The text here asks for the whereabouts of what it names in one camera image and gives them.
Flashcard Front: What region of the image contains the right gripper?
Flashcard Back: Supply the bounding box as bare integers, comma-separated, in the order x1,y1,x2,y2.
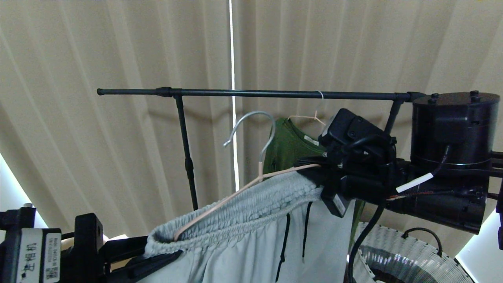
314,165,488,235

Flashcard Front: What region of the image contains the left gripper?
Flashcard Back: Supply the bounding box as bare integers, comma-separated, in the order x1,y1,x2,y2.
73,213,183,283

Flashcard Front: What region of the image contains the pale grey garment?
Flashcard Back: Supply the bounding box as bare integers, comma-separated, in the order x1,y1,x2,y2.
138,171,356,283

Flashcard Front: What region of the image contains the pink clothes hanger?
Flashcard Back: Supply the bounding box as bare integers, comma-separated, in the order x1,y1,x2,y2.
173,111,323,241
289,91,327,126

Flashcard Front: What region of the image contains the green printed shirt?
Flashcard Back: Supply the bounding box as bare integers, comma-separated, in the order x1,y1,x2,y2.
263,118,366,252

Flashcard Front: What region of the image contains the white laundry basket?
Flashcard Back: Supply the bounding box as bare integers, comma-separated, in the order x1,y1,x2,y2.
346,222,474,283

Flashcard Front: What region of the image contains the black clothes rack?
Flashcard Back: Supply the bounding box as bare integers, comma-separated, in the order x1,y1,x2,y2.
97,87,427,211

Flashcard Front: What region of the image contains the beige curtain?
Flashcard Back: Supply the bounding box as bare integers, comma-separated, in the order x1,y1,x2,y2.
0,0,503,260

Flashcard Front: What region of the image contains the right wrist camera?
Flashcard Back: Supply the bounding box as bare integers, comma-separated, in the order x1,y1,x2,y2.
318,108,397,177

